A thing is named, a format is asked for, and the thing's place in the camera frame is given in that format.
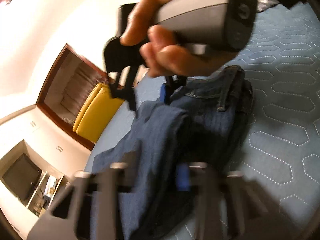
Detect person's right hand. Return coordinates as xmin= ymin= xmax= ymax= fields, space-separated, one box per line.
xmin=120 ymin=0 xmax=238 ymax=77

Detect blue quilted bed cover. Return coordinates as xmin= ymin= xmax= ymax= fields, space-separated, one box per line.
xmin=84 ymin=0 xmax=320 ymax=240

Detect cream wardrobe with shelves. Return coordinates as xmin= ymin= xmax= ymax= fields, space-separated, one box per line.
xmin=1 ymin=106 xmax=91 ymax=239

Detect grey star-print duvet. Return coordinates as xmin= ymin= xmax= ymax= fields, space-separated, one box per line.
xmin=257 ymin=0 xmax=280 ymax=12

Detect black flat television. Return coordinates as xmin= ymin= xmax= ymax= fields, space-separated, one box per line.
xmin=2 ymin=153 xmax=42 ymax=202

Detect yellow padded chair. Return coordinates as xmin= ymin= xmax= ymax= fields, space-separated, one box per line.
xmin=73 ymin=83 xmax=124 ymax=143

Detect dark blue denim jeans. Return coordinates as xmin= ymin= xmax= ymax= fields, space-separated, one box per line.
xmin=92 ymin=66 xmax=253 ymax=239

